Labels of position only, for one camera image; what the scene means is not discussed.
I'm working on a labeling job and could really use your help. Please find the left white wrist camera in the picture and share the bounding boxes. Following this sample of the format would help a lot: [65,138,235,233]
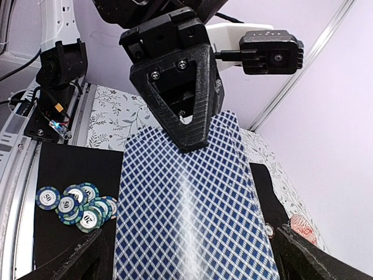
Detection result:
[206,23,304,75]

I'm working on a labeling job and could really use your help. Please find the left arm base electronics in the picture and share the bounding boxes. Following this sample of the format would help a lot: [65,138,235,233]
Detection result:
[1,85,73,141]

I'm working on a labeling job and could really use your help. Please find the red poker chip stack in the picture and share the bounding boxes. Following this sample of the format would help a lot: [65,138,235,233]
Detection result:
[265,223,275,239]

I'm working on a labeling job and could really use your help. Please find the black poker mat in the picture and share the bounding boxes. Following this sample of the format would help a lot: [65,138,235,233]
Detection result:
[30,141,279,279]

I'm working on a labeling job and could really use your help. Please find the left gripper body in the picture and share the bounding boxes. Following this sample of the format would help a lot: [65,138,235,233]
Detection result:
[119,7,210,63]

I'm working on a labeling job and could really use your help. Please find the blue white poker chip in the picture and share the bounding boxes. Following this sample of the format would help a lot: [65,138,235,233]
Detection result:
[36,186,61,211]

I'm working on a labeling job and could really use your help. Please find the blue playing card deck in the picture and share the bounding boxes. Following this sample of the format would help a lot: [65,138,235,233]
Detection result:
[113,111,279,279]

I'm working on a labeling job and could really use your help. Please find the left aluminium frame post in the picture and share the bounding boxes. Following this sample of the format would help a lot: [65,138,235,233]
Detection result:
[247,0,356,132]

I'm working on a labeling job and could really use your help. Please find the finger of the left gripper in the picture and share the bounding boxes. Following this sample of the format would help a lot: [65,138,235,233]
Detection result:
[129,44,224,152]

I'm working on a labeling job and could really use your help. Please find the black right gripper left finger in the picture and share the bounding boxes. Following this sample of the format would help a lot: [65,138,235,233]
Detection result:
[21,229,111,280]

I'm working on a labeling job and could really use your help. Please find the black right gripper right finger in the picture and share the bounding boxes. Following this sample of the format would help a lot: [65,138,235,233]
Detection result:
[272,225,372,280]

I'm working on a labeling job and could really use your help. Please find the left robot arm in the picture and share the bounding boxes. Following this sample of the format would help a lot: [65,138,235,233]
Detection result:
[24,1,224,152]

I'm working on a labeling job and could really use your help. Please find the blue green chip stack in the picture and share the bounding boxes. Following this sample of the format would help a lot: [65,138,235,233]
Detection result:
[54,182,118,233]

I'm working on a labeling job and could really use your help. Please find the patterned small bowl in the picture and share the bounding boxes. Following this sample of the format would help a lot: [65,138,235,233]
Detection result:
[290,214,318,246]

